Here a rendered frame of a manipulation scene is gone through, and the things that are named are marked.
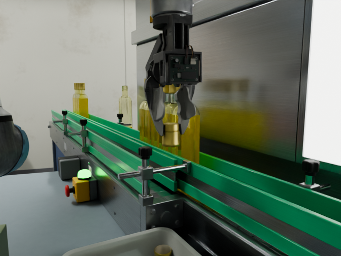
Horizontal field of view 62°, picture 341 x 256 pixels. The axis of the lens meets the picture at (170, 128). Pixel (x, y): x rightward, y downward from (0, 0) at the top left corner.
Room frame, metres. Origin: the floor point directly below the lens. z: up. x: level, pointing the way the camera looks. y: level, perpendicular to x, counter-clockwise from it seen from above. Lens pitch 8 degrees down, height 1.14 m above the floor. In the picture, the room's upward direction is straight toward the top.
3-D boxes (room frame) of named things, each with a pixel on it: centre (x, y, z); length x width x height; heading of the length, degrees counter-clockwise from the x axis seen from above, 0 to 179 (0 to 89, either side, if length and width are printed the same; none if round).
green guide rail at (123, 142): (1.43, 0.41, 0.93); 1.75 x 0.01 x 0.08; 29
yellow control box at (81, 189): (0.95, 0.30, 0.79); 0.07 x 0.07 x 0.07; 29
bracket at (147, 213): (0.61, 0.02, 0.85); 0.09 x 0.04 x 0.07; 119
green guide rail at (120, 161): (1.39, 0.47, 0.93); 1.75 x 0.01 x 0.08; 29
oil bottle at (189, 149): (0.73, -0.04, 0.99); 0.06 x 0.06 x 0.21; 28
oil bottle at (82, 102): (1.81, 0.55, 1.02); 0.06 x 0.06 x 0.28; 29
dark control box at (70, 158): (1.19, 0.44, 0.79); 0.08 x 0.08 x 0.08; 29
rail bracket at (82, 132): (1.11, 0.36, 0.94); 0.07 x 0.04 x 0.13; 119
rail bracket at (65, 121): (1.51, 0.58, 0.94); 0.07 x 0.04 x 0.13; 119
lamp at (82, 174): (0.95, 0.30, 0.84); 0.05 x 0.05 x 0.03
